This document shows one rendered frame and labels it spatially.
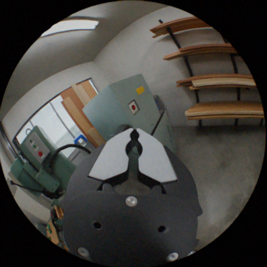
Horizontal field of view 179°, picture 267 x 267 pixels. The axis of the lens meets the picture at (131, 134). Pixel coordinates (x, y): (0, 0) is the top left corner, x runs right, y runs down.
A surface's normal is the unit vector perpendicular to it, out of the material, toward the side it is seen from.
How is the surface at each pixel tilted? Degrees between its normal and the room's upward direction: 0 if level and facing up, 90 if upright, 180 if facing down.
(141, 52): 90
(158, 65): 90
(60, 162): 90
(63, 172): 90
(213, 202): 0
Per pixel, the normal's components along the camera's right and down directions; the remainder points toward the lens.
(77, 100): 0.70, -0.06
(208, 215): -0.46, -0.75
